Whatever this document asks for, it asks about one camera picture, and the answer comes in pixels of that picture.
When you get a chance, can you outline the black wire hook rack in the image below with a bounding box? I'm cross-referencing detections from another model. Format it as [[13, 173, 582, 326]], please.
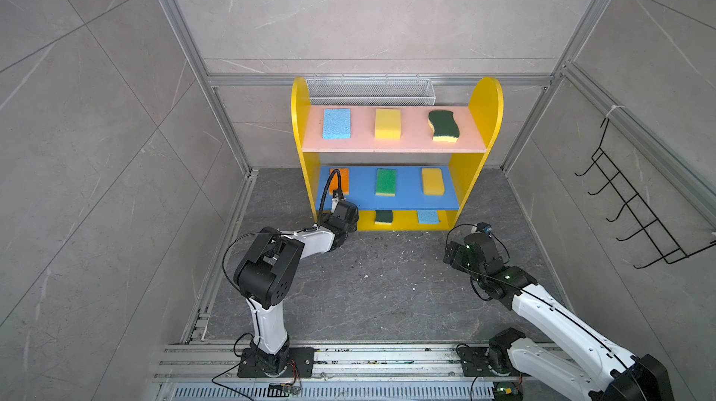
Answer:
[[574, 118, 715, 270]]

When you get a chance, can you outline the black corrugated cable conduit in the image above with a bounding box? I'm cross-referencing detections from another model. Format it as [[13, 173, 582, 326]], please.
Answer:
[[317, 168, 343, 226]]

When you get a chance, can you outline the bright green sponge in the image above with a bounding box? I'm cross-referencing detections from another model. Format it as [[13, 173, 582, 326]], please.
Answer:
[[375, 168, 397, 197]]

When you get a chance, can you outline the yellow shelf unit frame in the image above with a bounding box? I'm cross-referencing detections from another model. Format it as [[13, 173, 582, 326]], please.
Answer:
[[291, 78, 505, 231]]

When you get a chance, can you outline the yellow sponge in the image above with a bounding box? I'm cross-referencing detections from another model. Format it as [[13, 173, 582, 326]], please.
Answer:
[[374, 108, 402, 140], [421, 168, 446, 197]]

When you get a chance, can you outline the green scouring sponge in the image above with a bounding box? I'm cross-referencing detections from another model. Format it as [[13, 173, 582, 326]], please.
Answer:
[[428, 110, 461, 143], [375, 210, 393, 225]]

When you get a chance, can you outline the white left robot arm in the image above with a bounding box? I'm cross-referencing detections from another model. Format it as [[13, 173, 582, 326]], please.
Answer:
[[232, 200, 359, 358]]

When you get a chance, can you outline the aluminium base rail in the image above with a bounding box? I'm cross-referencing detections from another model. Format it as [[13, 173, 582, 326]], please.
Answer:
[[153, 342, 619, 401]]

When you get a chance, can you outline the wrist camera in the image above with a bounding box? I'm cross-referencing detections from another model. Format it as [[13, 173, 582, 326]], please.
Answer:
[[332, 189, 345, 201], [475, 222, 492, 235]]

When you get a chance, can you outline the aluminium frame profile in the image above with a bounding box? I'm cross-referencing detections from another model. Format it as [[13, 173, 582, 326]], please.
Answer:
[[135, 0, 252, 176]]

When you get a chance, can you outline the wire mesh basket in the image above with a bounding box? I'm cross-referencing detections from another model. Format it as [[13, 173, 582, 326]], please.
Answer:
[[307, 78, 436, 106]]

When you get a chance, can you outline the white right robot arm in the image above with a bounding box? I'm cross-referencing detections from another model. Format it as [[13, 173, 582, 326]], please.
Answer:
[[444, 223, 675, 400]]

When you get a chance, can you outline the orange sponge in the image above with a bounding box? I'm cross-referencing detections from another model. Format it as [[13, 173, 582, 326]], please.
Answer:
[[339, 168, 350, 195]]

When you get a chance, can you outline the blue sponge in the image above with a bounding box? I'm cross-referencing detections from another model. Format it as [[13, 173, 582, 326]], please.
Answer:
[[417, 210, 440, 225], [322, 108, 352, 140]]

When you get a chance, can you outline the pink upper shelf board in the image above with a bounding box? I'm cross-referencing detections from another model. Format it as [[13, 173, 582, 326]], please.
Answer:
[[293, 106, 492, 154]]

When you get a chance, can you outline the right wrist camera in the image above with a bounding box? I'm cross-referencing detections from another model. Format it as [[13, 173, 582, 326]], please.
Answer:
[[475, 222, 492, 235]]

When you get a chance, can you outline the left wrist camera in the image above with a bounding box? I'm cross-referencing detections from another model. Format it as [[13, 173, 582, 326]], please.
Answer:
[[332, 189, 345, 201]]

